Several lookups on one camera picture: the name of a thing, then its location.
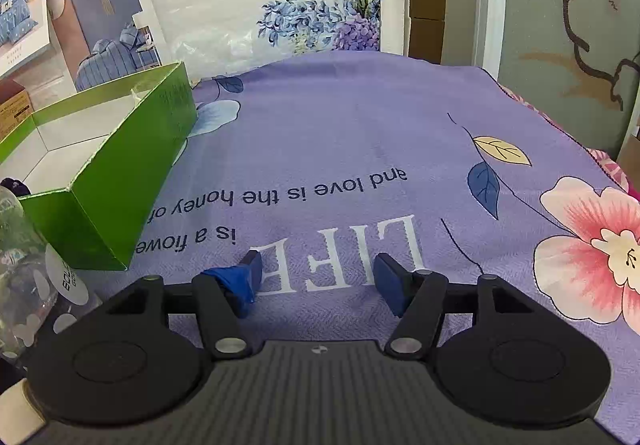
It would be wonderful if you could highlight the purple floral printed blanket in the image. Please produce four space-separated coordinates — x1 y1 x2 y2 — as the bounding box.
80 50 640 443

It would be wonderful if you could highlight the clear plastic bottle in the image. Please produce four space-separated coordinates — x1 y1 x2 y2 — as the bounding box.
0 178 101 366

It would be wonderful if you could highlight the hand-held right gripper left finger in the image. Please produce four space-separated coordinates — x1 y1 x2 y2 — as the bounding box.
106 249 264 361

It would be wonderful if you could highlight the small brown printed carton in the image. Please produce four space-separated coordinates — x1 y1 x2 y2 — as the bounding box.
0 79 35 140

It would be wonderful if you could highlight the green cardboard box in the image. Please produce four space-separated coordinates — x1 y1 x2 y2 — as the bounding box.
0 61 199 272

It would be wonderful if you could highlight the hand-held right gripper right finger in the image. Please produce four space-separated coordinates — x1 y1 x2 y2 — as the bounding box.
372 252 537 359

